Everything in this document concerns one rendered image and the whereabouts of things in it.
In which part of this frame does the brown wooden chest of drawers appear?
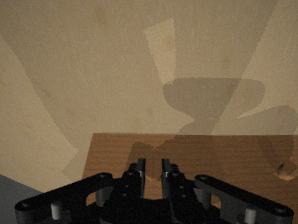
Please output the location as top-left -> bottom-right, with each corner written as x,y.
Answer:
82,133 -> 298,182

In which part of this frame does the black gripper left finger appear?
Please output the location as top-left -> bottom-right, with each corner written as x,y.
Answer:
15,158 -> 146,224

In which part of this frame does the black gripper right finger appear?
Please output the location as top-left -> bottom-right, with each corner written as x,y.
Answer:
161,159 -> 294,224

